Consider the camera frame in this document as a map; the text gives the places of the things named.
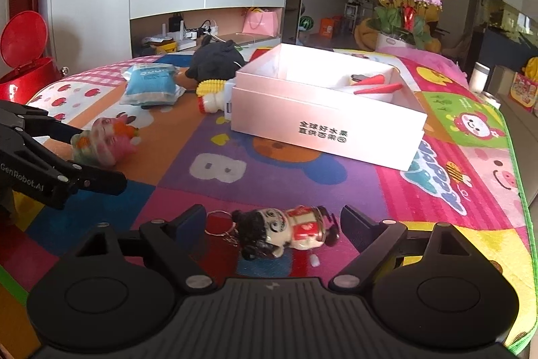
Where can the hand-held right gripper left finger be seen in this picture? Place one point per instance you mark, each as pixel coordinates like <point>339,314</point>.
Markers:
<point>191,226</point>

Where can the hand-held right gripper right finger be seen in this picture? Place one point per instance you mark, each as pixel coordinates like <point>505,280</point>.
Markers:
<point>356,228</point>

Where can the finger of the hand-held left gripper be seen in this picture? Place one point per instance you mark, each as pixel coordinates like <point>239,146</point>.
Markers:
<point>63,132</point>
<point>101,180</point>

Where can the pink squishy toy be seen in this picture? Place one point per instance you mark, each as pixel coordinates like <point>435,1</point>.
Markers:
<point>109,144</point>

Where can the blue white tissue packet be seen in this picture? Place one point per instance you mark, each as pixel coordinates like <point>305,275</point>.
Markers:
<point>149,83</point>

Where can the white cardboard box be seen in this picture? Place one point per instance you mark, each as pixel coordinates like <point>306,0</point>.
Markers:
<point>315,119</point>

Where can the black plush toy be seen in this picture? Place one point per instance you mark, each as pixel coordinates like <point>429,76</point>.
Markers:
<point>214,60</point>

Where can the colourful cartoon play mat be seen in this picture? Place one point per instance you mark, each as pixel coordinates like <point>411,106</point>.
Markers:
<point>252,182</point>

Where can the red trash bin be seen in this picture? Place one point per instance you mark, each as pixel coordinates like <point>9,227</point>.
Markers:
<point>25,39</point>

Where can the red plastic toy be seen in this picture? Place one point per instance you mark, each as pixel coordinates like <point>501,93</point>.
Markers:
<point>374,79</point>
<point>378,89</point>

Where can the yellow ribbed tube toy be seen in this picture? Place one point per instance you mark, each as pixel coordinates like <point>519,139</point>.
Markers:
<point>212,86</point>

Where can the black router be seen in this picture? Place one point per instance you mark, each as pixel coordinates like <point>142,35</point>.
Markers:
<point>175,24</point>

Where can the white power strip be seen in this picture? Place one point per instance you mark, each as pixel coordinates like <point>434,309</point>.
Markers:
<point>201,31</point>

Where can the beige sofa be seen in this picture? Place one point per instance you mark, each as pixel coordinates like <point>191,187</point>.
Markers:
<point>521,140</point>

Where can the white cylinder humidifier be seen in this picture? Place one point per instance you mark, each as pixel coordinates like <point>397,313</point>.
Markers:
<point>479,78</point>

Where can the orange paper bag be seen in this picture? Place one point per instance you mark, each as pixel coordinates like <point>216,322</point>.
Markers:
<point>330,27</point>

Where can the watermelon pattern ball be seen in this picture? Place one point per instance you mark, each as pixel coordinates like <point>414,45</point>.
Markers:
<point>307,23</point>

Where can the pink gift bag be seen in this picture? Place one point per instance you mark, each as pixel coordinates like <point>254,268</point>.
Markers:
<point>260,22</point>

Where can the red yellow printed gift bag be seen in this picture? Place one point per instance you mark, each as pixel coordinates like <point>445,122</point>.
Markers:
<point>522,89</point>

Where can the potted pink orchid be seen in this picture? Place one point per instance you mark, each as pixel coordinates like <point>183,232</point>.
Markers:
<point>399,14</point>

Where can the glass aquarium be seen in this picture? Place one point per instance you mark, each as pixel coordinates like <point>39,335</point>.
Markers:
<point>508,22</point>

